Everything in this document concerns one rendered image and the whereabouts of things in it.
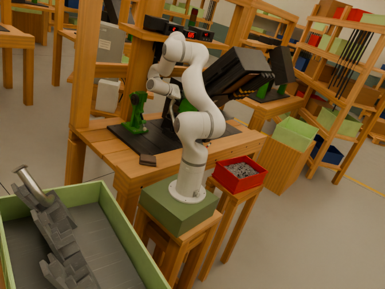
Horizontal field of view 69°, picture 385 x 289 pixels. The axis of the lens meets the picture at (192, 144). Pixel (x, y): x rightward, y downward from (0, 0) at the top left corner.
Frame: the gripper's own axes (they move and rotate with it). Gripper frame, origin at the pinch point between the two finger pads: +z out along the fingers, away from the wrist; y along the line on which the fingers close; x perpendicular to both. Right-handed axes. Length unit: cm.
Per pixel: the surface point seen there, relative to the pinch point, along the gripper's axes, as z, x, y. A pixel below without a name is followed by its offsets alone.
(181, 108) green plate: 2.9, 3.9, -8.2
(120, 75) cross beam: -26.4, 28.9, 20.5
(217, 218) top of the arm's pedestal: -25, -24, -84
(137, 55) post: -26.3, 10.6, 26.5
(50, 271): -117, -29, -85
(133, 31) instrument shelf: -39, 0, 33
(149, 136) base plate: -13.6, 23.8, -24.4
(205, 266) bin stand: 24, 25, -120
